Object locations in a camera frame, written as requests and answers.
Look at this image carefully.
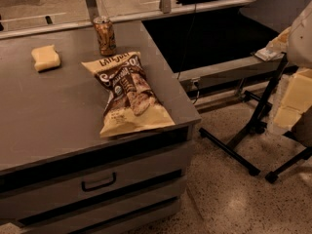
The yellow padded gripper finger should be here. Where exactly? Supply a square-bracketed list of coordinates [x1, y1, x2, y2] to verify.
[272, 68, 312, 130]

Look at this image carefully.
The brown chip bag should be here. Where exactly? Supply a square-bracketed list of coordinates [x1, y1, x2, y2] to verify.
[82, 52, 175, 137]

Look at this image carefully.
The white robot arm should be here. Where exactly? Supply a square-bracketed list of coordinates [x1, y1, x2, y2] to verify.
[272, 2, 312, 147]

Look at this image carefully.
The grey side counter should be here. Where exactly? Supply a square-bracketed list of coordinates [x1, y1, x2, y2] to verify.
[175, 56, 282, 92]

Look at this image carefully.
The black folding stand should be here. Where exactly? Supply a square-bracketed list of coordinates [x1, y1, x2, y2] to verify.
[199, 56, 312, 183]

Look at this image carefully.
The dark tray on stand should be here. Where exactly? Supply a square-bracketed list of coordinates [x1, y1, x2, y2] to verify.
[239, 0, 311, 33]

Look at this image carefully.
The brown soda can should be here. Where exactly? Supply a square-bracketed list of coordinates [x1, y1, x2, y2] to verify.
[94, 16, 117, 56]

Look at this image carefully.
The yellow sponge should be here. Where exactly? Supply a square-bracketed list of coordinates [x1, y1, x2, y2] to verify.
[31, 45, 60, 72]

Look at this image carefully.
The grey cabinet drawer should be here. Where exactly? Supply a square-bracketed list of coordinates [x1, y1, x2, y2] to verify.
[0, 141, 192, 219]

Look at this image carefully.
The black hanging cable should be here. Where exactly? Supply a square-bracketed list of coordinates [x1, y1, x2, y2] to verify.
[176, 2, 198, 80]

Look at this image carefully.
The black drawer handle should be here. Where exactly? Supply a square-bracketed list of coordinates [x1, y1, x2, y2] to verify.
[81, 173, 117, 192]

